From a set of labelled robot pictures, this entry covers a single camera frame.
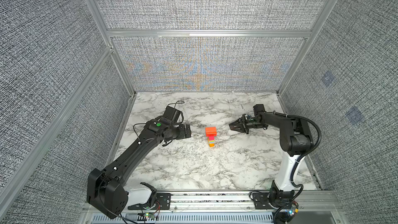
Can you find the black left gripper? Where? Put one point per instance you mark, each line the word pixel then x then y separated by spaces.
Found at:
pixel 183 134

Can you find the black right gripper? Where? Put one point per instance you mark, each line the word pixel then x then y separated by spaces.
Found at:
pixel 241 124

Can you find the orange-red rectangular wood block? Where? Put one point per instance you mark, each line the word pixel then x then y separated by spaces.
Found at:
pixel 211 131

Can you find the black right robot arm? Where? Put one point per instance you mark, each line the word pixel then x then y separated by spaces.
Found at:
pixel 295 140

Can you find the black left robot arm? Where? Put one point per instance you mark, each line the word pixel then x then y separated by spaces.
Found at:
pixel 105 190

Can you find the aluminium horizontal back bar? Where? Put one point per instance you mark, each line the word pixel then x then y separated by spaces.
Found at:
pixel 208 33

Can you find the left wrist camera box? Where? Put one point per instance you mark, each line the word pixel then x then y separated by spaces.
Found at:
pixel 173 115

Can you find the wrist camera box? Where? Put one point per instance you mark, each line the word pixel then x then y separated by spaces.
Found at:
pixel 173 115
pixel 258 109

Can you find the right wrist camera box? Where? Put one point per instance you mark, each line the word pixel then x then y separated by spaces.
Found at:
pixel 258 109

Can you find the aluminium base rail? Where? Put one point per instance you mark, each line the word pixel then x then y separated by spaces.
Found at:
pixel 224 207

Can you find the aluminium left wall bar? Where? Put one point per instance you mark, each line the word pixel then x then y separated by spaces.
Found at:
pixel 27 166

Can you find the aluminium corner post right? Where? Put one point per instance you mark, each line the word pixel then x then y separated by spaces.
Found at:
pixel 321 19

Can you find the aluminium corner post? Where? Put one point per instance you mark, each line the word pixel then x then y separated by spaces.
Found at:
pixel 321 19
pixel 101 25

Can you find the aluminium corner post left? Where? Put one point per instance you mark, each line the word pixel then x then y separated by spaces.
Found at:
pixel 101 25

